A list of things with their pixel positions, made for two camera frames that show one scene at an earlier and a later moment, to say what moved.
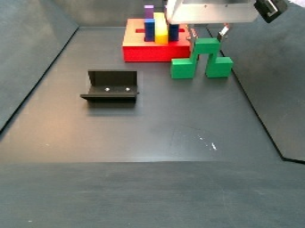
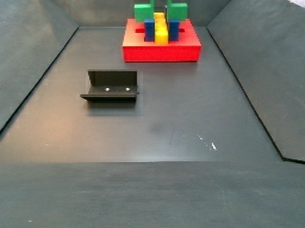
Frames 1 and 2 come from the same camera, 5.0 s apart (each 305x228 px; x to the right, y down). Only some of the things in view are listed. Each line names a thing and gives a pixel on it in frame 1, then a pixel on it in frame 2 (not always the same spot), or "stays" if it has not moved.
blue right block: (175, 32) stays
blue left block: (149, 29) stays
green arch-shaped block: (220, 67) to (145, 11)
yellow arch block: (160, 28) stays
